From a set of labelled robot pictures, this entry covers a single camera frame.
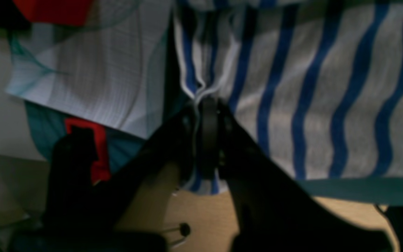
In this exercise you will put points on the black square box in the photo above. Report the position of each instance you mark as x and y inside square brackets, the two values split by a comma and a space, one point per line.
[11, 18]

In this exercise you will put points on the blue white striped T-shirt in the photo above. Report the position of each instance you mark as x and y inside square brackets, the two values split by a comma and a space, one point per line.
[318, 84]

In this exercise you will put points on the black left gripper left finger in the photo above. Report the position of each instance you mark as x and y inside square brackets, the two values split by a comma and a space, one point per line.
[171, 142]

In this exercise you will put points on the crumpled printed paper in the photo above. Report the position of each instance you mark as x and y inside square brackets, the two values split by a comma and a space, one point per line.
[110, 71]

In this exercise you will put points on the red cube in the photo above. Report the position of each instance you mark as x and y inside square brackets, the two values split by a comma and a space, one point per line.
[60, 12]

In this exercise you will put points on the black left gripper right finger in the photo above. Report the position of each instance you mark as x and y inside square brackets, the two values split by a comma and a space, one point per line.
[273, 212]

